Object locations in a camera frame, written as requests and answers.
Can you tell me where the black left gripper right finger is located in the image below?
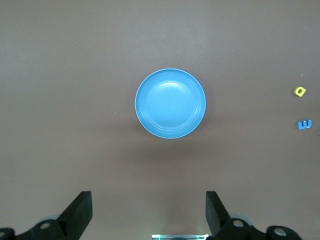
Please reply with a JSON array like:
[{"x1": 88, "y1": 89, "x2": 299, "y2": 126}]
[{"x1": 206, "y1": 191, "x2": 305, "y2": 240}]

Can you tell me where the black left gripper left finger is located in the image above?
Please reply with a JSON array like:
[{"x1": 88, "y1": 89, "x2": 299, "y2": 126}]
[{"x1": 0, "y1": 191, "x2": 93, "y2": 240}]

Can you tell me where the blue foam letter m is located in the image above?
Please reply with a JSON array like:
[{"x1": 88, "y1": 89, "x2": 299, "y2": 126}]
[{"x1": 297, "y1": 119, "x2": 313, "y2": 130}]

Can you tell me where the yellow letter d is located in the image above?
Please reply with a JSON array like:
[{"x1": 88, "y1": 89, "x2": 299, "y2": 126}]
[{"x1": 293, "y1": 86, "x2": 307, "y2": 97}]

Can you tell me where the blue plate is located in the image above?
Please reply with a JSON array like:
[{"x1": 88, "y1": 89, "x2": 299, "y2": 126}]
[{"x1": 134, "y1": 68, "x2": 207, "y2": 140}]

